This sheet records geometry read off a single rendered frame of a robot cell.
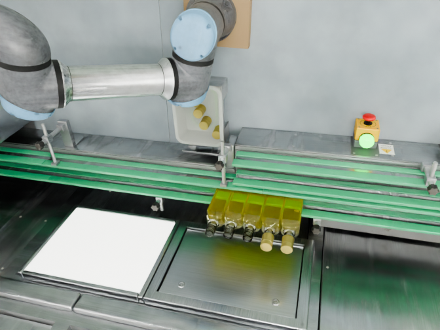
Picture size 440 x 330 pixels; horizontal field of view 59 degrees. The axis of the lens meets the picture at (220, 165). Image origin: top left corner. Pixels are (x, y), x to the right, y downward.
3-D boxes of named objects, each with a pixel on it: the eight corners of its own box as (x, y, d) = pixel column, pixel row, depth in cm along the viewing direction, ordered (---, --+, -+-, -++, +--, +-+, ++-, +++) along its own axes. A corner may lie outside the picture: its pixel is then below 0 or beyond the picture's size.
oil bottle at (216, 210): (222, 188, 141) (205, 228, 124) (221, 175, 138) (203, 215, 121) (237, 189, 139) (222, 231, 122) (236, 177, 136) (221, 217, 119)
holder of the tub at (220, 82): (186, 143, 150) (179, 154, 144) (179, 74, 134) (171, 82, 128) (230, 147, 146) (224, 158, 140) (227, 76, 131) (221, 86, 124)
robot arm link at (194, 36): (228, 8, 105) (217, 21, 94) (219, 55, 113) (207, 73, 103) (186, -4, 106) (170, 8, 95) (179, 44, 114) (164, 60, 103)
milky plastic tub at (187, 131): (184, 131, 147) (176, 143, 140) (177, 74, 134) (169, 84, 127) (229, 135, 143) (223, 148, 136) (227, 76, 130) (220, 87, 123)
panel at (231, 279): (76, 209, 152) (19, 278, 125) (74, 203, 151) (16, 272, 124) (313, 245, 132) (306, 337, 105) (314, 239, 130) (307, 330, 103)
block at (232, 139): (228, 157, 140) (224, 167, 135) (228, 133, 135) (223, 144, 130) (238, 158, 140) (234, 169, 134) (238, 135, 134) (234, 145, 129)
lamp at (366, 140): (357, 144, 124) (357, 149, 122) (360, 131, 121) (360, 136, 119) (372, 145, 123) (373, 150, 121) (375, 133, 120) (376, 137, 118)
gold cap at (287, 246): (279, 239, 115) (277, 251, 111) (285, 232, 113) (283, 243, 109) (291, 245, 115) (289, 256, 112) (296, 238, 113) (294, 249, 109)
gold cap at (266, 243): (274, 241, 116) (272, 252, 112) (262, 240, 117) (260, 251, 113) (274, 232, 114) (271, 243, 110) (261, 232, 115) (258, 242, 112)
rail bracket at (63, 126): (74, 140, 159) (40, 171, 141) (64, 102, 149) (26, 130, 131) (86, 141, 158) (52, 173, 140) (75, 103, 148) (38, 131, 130)
